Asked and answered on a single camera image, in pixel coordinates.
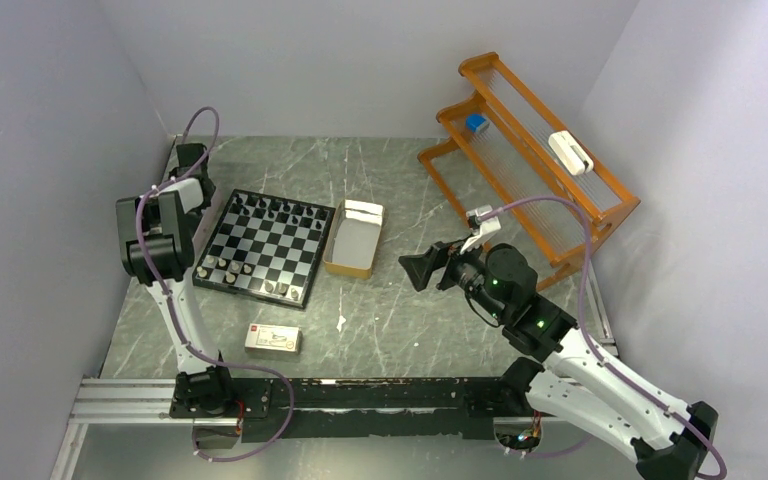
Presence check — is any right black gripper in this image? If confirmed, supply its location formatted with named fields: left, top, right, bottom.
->
left=398, top=231, right=508, bottom=321

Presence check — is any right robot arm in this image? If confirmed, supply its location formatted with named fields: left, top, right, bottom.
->
left=398, top=241, right=719, bottom=479

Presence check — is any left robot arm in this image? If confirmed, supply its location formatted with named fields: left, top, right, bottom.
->
left=115, top=142, right=237, bottom=417

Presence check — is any black white chess board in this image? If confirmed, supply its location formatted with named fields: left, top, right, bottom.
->
left=192, top=189, right=336, bottom=310

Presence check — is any orange wooden rack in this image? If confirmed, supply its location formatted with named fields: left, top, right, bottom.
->
left=418, top=52, right=640, bottom=290

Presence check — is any blue small block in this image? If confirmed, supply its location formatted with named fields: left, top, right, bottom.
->
left=465, top=113, right=489, bottom=134

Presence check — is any small printed card box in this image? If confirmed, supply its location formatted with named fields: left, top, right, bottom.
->
left=244, top=323, right=303, bottom=354

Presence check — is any white plastic device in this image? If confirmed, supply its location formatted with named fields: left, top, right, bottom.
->
left=548, top=130, right=595, bottom=176

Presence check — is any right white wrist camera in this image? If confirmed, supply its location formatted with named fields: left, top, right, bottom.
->
left=460, top=205, right=502, bottom=254

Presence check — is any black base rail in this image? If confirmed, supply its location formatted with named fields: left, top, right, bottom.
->
left=168, top=377, right=534, bottom=443

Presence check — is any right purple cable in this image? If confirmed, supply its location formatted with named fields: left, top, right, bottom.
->
left=476, top=195, right=728, bottom=480

